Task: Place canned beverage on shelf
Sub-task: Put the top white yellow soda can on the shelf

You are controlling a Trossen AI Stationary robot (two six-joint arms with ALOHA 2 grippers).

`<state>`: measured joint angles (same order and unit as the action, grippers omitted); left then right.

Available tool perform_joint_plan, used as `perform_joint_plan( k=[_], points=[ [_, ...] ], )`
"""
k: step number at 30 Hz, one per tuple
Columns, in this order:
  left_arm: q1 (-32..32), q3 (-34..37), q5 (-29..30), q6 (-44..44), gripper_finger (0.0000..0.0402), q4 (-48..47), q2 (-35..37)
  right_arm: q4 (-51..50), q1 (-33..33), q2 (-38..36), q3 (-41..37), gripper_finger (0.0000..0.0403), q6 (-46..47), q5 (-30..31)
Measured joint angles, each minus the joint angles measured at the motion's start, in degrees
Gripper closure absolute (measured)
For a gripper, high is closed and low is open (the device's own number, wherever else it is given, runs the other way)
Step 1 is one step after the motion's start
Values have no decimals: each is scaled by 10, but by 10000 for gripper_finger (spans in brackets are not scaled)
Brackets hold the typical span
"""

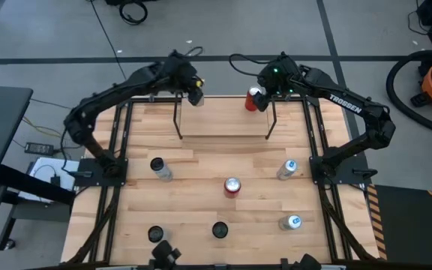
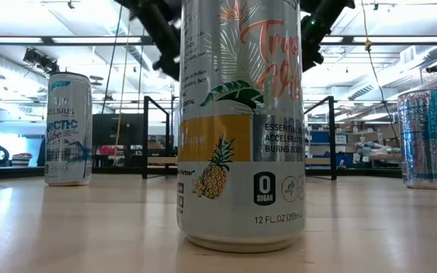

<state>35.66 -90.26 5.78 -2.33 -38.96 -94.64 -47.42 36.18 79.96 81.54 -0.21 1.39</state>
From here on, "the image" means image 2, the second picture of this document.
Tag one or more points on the red and white stack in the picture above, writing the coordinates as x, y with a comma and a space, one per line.
21, 159

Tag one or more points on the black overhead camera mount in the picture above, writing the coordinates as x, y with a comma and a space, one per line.
42, 60

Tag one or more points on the silver blue Red Bull can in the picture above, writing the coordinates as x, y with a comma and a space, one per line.
425, 144

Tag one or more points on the black monitor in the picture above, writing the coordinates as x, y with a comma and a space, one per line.
116, 129

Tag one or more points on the black dome camera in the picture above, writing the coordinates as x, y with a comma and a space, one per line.
434, 68

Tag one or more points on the Celsius tropical pineapple can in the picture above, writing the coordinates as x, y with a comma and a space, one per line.
241, 182

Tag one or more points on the Celsius Arctic Vibe can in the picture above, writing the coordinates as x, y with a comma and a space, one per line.
68, 132

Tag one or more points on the cluttered wooden workbench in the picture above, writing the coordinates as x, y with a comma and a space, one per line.
378, 155

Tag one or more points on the black aluminium rig frame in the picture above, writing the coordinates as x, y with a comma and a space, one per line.
355, 172

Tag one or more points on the wooden shelf with black frame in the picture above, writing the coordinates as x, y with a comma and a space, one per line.
145, 144

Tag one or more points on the shelving with blue bins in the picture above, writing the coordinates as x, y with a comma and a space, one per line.
319, 137

